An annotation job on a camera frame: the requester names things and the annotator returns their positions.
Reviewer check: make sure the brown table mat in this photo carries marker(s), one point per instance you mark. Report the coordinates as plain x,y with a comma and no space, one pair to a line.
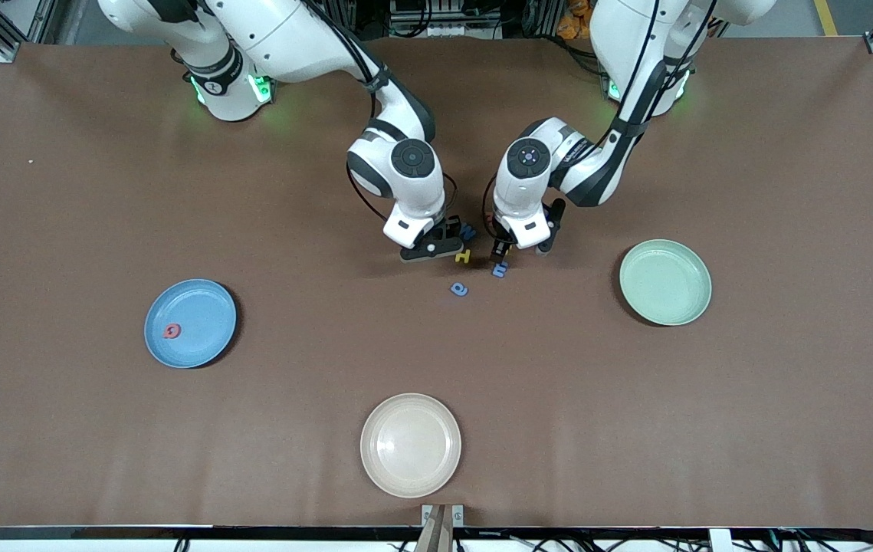
99,192

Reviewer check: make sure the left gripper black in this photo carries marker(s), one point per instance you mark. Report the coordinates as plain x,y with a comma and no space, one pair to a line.
500,248

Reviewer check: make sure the small metal bracket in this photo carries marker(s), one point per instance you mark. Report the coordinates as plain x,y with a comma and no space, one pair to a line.
457,515

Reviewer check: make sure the green plate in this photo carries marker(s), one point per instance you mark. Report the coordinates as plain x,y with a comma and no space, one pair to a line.
666,282

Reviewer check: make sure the orange mesh bag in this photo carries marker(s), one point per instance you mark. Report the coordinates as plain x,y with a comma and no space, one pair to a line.
570,23

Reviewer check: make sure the yellow foam uppercase H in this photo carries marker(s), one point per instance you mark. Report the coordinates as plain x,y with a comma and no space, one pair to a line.
463,257

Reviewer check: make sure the red foam letter Q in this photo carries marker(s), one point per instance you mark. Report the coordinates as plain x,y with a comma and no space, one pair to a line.
166,332

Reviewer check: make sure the beige plate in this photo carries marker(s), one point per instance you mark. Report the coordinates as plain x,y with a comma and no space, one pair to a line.
411,446

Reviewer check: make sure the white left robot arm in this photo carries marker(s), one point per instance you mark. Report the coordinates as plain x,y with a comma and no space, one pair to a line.
536,192

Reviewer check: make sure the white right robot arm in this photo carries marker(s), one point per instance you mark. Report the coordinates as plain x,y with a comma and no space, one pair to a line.
290,38

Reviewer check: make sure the blue foam uppercase W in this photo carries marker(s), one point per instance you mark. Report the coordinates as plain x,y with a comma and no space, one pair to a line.
471,231

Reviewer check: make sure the blue plate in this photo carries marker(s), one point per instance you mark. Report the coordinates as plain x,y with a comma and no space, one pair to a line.
198,307

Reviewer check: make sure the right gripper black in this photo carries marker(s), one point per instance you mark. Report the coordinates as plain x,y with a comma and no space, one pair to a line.
452,226

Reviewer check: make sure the blue foam lowercase m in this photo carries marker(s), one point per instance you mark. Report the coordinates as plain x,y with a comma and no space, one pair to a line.
500,269

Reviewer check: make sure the blue foam lowercase a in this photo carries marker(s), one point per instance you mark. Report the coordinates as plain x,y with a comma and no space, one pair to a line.
464,291

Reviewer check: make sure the white power strip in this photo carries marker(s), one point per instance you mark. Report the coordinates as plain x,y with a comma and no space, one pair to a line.
463,31

